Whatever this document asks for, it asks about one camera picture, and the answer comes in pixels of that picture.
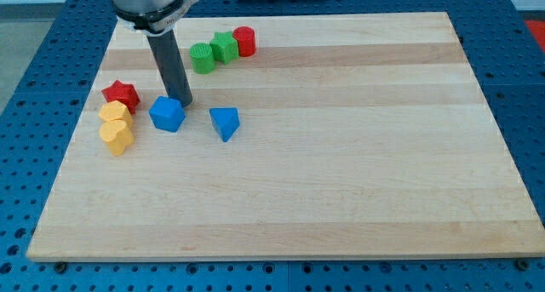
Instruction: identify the red star block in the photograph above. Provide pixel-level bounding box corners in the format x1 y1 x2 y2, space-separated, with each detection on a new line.
101 80 141 115

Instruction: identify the blue triangle block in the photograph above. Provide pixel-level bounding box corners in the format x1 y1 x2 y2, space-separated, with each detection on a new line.
209 107 240 142

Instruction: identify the yellow heart block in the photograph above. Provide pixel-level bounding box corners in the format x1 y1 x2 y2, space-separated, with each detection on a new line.
99 120 135 156

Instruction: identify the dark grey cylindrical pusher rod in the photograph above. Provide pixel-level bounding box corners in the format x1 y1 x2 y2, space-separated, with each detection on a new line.
147 31 192 107

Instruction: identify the green star block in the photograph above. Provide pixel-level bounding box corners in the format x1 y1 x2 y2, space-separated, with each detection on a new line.
209 31 239 65

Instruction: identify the green cylinder block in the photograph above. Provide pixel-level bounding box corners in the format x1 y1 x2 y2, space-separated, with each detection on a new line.
189 43 215 74

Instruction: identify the light wooden board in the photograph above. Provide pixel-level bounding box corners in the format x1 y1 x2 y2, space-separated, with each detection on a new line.
26 12 544 262

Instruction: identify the red cylinder block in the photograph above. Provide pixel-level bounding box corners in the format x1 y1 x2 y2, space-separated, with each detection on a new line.
232 26 256 57

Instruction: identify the yellow hexagon block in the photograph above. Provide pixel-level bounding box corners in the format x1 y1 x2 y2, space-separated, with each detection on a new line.
98 100 134 128

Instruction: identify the blue cube block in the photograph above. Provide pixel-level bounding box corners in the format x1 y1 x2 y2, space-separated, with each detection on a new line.
148 96 185 133

